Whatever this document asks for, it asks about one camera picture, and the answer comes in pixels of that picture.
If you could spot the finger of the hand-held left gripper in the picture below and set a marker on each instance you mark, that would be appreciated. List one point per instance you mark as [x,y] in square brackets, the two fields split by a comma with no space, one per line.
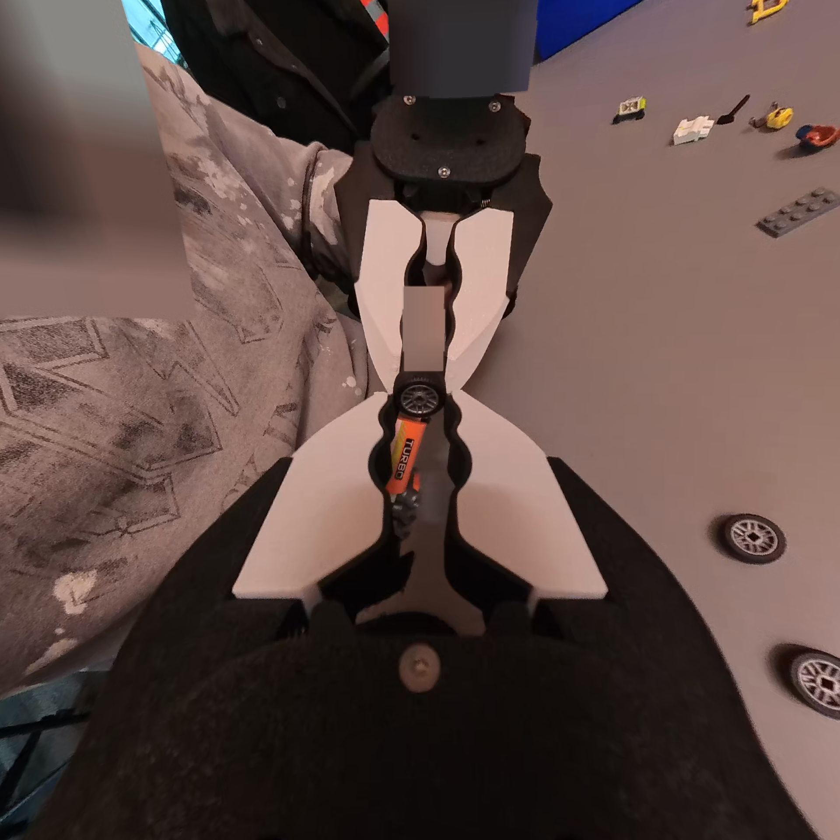
[483,282]
[381,276]

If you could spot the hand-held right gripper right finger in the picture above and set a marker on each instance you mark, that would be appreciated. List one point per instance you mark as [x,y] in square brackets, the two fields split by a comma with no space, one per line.
[525,519]

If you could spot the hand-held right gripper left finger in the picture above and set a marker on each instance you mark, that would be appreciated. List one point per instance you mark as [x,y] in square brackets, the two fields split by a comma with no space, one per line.
[315,519]

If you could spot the orange white lego car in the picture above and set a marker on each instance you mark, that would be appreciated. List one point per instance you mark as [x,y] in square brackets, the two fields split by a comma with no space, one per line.
[408,446]

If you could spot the grey lego wheel rim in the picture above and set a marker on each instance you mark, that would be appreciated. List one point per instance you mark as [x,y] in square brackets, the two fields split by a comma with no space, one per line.
[820,679]
[418,394]
[755,536]

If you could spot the black lego tire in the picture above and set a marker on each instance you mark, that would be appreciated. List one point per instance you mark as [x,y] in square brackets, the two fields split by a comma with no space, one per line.
[729,541]
[404,412]
[796,689]

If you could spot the small dark lego pieces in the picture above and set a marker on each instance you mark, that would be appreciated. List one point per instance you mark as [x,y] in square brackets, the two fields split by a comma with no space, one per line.
[693,129]

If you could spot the grey lego plate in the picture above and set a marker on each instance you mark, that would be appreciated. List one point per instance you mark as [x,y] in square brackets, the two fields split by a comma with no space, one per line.
[801,210]

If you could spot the black office chair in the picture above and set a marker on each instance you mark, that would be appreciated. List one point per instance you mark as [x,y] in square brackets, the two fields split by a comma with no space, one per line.
[289,66]

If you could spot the blue storage bin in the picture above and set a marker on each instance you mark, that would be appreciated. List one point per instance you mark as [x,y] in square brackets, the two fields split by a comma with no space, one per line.
[584,20]

